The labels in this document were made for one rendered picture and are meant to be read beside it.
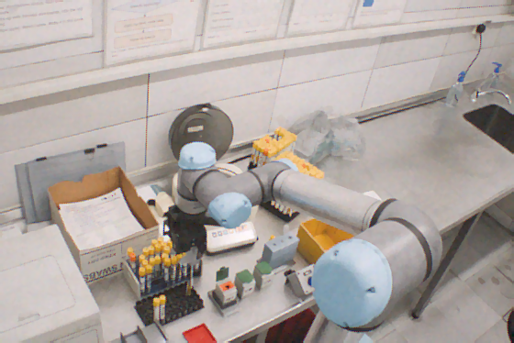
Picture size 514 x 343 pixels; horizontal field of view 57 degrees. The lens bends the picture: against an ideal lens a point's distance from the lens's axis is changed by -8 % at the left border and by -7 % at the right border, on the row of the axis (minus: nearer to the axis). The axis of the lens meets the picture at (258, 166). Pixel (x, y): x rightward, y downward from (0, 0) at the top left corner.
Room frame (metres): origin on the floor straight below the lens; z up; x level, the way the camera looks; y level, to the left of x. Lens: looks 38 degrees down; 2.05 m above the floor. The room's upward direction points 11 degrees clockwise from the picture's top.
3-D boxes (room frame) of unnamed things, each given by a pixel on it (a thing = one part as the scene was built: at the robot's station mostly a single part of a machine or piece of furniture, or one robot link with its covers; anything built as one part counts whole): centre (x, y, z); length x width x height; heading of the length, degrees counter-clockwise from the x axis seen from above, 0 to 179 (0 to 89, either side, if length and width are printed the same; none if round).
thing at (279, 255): (1.06, -0.11, 0.92); 0.10 x 0.07 x 0.10; 134
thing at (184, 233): (0.84, 0.14, 1.19); 0.09 x 0.08 x 0.12; 132
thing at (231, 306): (0.88, 0.02, 0.89); 0.09 x 0.05 x 0.04; 41
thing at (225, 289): (0.88, 0.02, 0.92); 0.05 x 0.04 x 0.06; 41
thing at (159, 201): (1.11, 0.26, 0.92); 0.24 x 0.12 x 0.10; 42
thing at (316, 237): (1.14, -0.25, 0.92); 0.13 x 0.13 x 0.10; 39
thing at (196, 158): (0.84, 0.13, 1.35); 0.09 x 0.08 x 0.11; 45
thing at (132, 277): (0.92, 0.21, 0.91); 0.20 x 0.10 x 0.07; 132
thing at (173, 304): (0.82, 0.16, 0.93); 0.17 x 0.09 x 0.11; 132
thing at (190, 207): (0.84, 0.13, 1.27); 0.08 x 0.08 x 0.05
